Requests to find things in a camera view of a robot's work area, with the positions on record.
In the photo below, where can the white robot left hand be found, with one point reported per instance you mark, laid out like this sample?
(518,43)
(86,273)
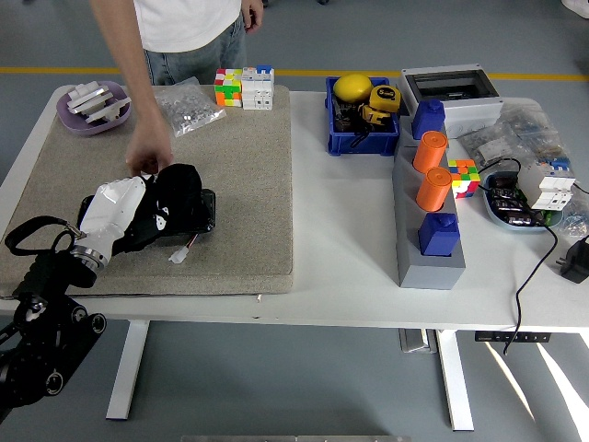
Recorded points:
(112,207)

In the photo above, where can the person's right hand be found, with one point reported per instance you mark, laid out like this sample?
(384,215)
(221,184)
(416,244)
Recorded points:
(149,145)

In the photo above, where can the person's left hand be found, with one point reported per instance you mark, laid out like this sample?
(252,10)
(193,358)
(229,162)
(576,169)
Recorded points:
(253,14)

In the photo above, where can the person's right forearm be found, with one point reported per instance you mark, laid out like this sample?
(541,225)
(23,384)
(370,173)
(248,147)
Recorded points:
(131,69)

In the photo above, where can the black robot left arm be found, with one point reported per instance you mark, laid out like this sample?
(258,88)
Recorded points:
(41,331)

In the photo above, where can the black desk control panel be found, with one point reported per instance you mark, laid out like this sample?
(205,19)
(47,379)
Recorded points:
(510,337)

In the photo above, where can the clear bag of screws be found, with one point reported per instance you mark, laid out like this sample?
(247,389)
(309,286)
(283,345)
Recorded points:
(193,108)

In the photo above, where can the person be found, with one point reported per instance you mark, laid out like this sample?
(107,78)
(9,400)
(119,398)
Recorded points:
(184,23)

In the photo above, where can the white breaker block blue top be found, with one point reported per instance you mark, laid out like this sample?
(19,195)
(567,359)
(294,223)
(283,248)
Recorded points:
(257,89)

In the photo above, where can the silver flat bars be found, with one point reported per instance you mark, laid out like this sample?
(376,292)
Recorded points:
(88,100)

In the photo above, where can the purple oval tray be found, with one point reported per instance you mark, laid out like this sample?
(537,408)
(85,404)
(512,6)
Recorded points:
(73,123)

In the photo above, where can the orange green puzzle cube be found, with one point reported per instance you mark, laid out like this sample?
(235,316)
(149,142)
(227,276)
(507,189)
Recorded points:
(227,89)

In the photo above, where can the small white block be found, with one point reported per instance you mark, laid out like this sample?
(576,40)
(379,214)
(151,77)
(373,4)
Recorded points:
(87,87)

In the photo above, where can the grey-brown felt mat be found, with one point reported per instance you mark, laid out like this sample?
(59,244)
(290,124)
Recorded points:
(239,193)

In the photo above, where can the yellow ball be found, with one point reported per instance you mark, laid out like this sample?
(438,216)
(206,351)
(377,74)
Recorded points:
(352,87)

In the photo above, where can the black parts in bin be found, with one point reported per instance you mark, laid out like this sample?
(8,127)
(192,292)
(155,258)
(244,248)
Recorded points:
(346,117)

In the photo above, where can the round yellow tape measure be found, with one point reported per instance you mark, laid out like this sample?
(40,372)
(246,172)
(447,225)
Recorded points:
(384,97)

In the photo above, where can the yellow black tape measure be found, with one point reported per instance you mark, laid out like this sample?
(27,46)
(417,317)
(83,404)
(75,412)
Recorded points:
(373,116)

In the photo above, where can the white table leg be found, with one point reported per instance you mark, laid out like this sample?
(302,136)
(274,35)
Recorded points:
(126,368)
(454,382)

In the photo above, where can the blue plastic bin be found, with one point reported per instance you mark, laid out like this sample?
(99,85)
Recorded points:
(362,140)

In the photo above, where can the blue block with knob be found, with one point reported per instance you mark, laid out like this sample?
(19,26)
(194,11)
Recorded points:
(427,119)
(438,237)

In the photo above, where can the orange cylinder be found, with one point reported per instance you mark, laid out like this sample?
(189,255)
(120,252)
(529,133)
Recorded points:
(432,191)
(429,152)

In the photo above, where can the grey white electrical box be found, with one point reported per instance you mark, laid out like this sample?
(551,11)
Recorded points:
(472,108)

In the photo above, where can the clear bag with white part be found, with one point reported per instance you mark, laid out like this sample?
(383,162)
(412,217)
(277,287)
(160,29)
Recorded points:
(481,149)

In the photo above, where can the multicolour twisted puzzle cube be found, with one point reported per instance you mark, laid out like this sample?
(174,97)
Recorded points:
(464,177)

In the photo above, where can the large clear bag of parts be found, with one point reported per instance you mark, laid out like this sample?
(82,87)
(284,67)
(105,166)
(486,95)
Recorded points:
(532,129)

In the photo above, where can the grey stepped holder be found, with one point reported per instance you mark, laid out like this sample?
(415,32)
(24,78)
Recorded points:
(429,271)

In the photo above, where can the black packets in dish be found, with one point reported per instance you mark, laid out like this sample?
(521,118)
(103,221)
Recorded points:
(507,200)

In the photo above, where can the light blue oval dish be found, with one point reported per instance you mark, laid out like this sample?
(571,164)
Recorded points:
(495,216)

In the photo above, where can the white shoe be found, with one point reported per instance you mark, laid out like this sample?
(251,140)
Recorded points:
(577,7)

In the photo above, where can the grey metal box under table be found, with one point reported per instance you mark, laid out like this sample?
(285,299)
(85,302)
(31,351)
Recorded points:
(415,341)

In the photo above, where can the white circuit breaker blue clip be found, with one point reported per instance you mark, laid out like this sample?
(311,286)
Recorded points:
(548,189)

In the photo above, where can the small clear bag metal bits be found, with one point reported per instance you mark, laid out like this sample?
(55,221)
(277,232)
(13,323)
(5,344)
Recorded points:
(576,223)

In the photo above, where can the black power adapter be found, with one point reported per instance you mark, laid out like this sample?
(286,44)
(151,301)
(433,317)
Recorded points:
(576,262)

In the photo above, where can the white T-shaped bracket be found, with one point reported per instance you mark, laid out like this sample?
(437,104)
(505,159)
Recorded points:
(107,111)

